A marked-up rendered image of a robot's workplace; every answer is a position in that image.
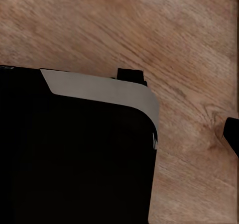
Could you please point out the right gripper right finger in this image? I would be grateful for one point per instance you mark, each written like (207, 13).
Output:
(231, 133)

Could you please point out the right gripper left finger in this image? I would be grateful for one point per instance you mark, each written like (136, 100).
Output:
(12, 133)

